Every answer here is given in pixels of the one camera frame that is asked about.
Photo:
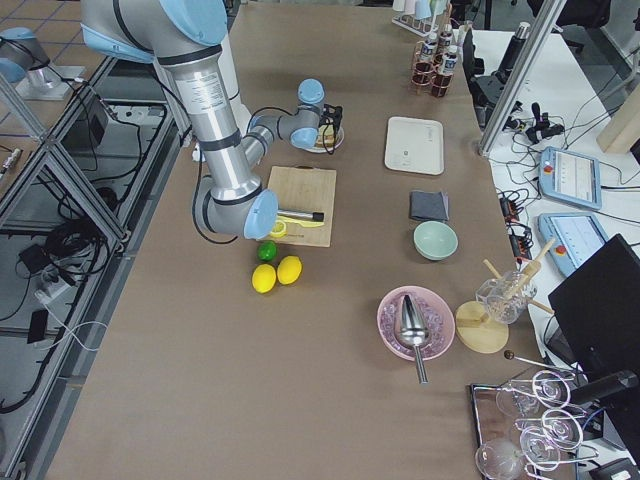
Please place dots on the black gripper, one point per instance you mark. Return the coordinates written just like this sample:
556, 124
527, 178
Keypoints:
328, 131

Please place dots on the toast sandwich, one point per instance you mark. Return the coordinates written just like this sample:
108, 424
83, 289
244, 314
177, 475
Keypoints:
327, 138

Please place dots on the white plate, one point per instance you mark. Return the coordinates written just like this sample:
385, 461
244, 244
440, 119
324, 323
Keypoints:
315, 150

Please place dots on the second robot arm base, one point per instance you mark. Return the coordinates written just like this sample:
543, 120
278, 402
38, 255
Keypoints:
26, 65

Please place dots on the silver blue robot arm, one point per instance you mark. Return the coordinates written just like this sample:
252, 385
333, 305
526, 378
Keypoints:
189, 40

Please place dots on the cream rectangular tray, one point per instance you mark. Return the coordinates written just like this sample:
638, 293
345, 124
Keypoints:
414, 145

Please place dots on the mirrored glass tray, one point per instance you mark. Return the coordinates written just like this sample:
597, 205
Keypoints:
489, 422

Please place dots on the bamboo cutting board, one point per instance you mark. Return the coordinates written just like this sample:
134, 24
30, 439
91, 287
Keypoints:
305, 190

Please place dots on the dark drink bottle one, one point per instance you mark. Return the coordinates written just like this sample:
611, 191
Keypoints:
424, 62

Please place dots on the knife with yellow blade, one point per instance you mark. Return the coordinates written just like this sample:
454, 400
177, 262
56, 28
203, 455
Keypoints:
304, 219

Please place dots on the dark drink bottle two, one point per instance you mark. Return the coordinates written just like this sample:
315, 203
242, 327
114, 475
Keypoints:
445, 72

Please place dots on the lemon half slice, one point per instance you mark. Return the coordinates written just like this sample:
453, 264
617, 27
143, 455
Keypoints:
279, 229

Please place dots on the folded grey cloth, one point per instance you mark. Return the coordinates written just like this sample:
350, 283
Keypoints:
426, 206

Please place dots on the white cup rack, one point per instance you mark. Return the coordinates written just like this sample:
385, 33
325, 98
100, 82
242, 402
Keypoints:
420, 17

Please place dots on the dark drink bottle three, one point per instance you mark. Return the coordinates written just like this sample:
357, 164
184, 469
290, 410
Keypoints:
444, 38

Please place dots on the green lime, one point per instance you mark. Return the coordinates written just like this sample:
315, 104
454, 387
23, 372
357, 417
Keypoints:
267, 251

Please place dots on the yellow lemon right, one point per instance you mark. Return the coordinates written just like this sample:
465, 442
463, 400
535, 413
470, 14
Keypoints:
289, 270

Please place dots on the yellow lemon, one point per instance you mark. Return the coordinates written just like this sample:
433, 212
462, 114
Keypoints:
263, 278
289, 270

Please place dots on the mint green bowl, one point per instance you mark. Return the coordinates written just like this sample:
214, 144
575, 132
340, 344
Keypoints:
435, 240

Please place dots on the yellow lemon left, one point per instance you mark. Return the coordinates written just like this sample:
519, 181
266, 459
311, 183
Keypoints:
263, 278

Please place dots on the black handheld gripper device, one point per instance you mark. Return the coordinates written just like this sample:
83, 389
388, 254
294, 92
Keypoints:
540, 129

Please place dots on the pink bowl with ice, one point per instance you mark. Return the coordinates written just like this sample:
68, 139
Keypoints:
437, 315

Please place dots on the metal scoop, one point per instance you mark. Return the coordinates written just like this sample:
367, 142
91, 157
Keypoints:
413, 334

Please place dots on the blue teach pendant far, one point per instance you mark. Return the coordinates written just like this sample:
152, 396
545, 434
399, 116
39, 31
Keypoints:
571, 178

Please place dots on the blue teach pendant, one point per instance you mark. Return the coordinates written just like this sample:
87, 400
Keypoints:
571, 178
577, 236

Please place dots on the clear glass mug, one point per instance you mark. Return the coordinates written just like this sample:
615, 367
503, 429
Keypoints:
505, 299

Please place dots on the wooden mug tree stand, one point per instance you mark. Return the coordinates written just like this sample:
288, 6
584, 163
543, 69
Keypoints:
474, 326

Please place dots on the blue teach pendant near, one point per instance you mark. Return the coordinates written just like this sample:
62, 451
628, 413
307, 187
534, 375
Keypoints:
577, 236

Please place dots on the wine glass one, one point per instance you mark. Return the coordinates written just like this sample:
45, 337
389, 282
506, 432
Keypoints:
525, 397

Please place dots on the wine glass four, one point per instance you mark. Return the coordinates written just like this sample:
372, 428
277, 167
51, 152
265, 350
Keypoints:
500, 459

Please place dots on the wine glass two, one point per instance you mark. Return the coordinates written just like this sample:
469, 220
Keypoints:
561, 428

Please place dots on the wine glass three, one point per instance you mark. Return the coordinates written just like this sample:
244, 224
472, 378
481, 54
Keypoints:
542, 455

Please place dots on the copper wire bottle rack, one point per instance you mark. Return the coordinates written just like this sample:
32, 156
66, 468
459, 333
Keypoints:
423, 89

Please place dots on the aluminium frame post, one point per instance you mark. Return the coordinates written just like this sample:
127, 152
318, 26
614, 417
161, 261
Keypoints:
540, 30

